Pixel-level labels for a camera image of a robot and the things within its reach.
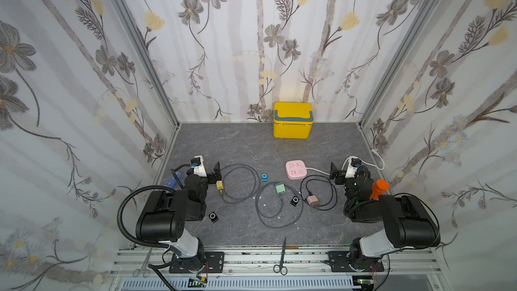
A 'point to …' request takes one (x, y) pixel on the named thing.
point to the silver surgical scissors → (146, 273)
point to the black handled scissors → (281, 267)
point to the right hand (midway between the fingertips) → (346, 161)
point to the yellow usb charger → (220, 186)
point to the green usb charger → (280, 188)
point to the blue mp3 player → (264, 177)
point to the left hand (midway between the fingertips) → (209, 161)
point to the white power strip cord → (373, 150)
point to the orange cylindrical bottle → (379, 188)
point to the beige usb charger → (313, 201)
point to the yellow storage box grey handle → (292, 120)
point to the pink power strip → (296, 169)
